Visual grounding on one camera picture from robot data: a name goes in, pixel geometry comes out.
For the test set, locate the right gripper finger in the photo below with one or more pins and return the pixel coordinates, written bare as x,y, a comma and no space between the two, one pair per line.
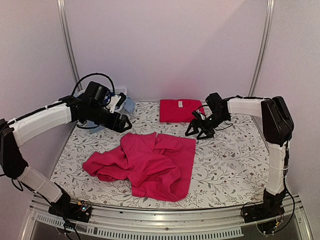
193,129
203,135

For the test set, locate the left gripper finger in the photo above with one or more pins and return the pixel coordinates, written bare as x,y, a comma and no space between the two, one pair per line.
126,127
125,120

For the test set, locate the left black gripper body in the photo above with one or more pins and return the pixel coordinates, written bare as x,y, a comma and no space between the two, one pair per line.
111,124

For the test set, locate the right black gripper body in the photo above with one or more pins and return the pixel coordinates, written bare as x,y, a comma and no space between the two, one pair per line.
213,122

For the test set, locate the red t-shirt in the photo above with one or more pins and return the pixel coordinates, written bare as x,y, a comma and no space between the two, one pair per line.
170,112

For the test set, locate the pink garment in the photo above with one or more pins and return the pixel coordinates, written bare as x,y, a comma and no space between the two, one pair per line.
159,166

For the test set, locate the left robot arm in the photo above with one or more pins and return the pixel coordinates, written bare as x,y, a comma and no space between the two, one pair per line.
96,104

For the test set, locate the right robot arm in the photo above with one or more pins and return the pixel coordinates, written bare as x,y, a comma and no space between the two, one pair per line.
277,129

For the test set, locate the white plastic laundry basket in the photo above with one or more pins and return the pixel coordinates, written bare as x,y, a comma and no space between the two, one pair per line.
117,91

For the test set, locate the light blue cloth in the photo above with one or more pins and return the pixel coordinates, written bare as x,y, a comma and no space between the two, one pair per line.
128,105

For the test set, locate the dark blue garment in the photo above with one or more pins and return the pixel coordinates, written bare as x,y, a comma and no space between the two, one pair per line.
107,98

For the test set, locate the floral tablecloth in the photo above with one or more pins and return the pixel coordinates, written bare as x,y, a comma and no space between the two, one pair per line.
228,170

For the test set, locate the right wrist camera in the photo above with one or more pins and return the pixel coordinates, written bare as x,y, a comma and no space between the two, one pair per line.
198,115

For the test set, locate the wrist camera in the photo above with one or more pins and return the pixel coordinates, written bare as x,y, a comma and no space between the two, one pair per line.
116,102
198,115

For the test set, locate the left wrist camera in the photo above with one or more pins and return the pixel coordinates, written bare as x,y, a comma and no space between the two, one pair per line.
116,102

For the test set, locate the right aluminium frame post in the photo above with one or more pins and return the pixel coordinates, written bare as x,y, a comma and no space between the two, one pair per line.
270,5

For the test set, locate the front aluminium rail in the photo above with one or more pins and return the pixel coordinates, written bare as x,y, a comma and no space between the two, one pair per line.
124,223

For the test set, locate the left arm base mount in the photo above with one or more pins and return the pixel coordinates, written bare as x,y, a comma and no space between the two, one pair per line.
79,211

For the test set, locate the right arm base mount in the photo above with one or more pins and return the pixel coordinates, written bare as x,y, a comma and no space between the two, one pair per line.
271,206

